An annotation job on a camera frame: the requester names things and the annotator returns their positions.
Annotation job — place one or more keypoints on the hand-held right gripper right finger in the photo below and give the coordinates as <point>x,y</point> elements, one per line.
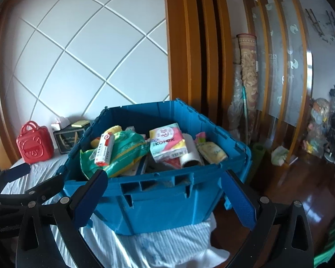
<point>237,198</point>

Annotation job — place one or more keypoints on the small yellow packet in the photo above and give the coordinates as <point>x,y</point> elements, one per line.
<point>212,152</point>

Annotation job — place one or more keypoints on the white tissue pack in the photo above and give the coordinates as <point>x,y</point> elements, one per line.
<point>60,124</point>

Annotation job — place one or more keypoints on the frosted glass wooden door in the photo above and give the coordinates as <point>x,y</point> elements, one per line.
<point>282,61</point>

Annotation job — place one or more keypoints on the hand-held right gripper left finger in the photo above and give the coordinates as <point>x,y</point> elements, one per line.
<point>90,198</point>

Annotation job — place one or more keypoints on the wooden headboard frame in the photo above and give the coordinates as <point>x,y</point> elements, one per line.
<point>189,47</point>

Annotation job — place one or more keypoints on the red pink medicine box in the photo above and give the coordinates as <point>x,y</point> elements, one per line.
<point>171,163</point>

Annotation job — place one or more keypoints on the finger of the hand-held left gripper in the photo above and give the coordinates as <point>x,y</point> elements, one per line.
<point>16,170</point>
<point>46,185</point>

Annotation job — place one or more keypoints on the colourful pad packet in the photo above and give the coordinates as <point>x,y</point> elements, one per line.
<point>164,142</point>

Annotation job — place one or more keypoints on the white plastic bag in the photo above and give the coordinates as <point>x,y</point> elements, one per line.
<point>279,156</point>

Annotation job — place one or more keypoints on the yellow sticky notes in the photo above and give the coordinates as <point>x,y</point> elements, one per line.
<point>81,123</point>

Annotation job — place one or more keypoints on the white padded headboard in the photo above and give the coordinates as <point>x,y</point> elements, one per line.
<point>86,47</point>

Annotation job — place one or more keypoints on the green rolled mat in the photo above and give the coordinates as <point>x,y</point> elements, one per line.
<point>258,156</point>

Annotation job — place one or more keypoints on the rolled patterned carpet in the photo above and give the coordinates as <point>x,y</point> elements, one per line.
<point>247,89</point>

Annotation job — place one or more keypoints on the green pole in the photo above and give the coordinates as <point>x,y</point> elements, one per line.
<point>245,109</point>

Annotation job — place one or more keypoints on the dark wall decoration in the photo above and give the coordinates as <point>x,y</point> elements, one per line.
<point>315,25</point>

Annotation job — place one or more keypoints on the black gift bag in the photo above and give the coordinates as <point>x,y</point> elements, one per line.
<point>65,139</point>

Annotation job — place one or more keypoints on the blue plastic crate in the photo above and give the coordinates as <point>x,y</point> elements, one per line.
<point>162,201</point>

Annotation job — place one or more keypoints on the pile of plastic bags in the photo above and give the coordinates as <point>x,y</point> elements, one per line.
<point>321,117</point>

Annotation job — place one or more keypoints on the white red medicine box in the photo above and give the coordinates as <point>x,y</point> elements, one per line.
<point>104,149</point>

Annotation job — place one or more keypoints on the clear plastic wrapped roll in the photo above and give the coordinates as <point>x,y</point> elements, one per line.
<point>236,103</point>

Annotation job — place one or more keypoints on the red bear hard case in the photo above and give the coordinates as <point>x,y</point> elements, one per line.
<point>35,145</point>

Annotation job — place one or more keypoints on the white paper roll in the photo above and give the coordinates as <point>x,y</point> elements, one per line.
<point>191,152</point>

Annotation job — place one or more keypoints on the green plastic packet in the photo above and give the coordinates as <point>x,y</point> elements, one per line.
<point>125,150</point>

